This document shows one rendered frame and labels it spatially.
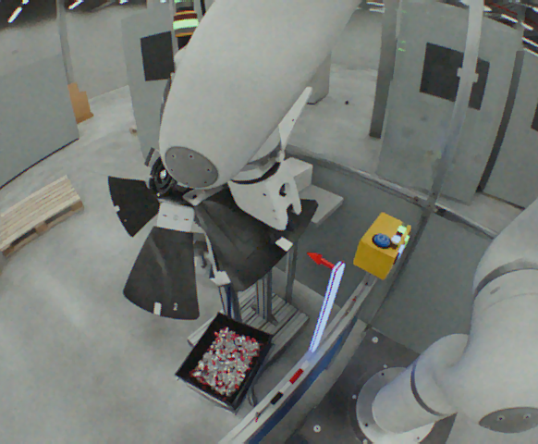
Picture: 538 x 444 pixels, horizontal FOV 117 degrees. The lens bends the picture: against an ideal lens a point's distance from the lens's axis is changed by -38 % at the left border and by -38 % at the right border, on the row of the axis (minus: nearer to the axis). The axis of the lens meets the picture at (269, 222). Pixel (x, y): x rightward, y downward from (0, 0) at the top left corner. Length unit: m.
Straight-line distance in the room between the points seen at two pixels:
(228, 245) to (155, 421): 1.31
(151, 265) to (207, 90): 0.57
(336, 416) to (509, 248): 0.44
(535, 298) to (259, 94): 0.28
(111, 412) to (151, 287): 1.19
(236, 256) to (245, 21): 0.39
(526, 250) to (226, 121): 0.30
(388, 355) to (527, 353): 0.46
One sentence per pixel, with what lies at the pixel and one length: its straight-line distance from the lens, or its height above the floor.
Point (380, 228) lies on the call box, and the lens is 0.73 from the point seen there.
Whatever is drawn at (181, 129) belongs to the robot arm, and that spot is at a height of 1.45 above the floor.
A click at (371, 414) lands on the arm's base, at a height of 0.96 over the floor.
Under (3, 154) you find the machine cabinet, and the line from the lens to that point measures 6.03.
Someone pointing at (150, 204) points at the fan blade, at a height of 1.09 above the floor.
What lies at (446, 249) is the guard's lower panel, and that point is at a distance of 1.20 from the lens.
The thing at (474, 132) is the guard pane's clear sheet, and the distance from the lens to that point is 1.02.
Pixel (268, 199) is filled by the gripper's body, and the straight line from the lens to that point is 0.33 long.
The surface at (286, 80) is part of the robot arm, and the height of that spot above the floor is 1.48.
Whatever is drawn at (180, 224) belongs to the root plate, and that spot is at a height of 1.10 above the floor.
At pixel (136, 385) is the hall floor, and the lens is 1.73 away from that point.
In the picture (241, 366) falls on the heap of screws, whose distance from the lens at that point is 0.70.
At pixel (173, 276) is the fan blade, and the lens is 0.68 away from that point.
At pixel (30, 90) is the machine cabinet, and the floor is 1.52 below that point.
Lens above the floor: 1.50
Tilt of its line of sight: 39 degrees down
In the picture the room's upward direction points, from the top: straight up
